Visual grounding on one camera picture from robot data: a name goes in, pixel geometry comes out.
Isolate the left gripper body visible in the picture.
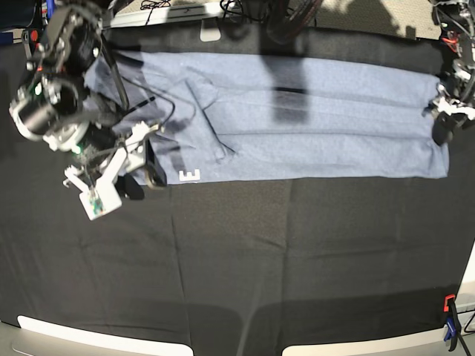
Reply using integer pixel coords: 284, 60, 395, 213
430, 109, 471, 145

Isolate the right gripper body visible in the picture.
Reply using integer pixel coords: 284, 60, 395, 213
70, 125, 167, 200

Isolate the blue-grey t-shirt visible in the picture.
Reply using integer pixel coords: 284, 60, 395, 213
83, 50, 452, 186

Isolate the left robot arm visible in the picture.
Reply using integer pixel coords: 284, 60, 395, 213
431, 1, 474, 146

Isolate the black table cloth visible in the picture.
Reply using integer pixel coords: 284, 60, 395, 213
1, 25, 474, 355

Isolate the orange clamp far left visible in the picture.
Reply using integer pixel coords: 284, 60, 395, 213
21, 28, 42, 71

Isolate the orange blue clamp near right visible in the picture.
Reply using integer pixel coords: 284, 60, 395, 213
443, 294, 461, 352

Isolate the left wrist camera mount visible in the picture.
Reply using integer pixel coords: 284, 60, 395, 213
425, 82, 474, 121

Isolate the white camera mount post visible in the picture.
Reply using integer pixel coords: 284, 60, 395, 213
200, 18, 221, 43

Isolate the red black cable bundle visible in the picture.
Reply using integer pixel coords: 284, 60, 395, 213
267, 0, 324, 42

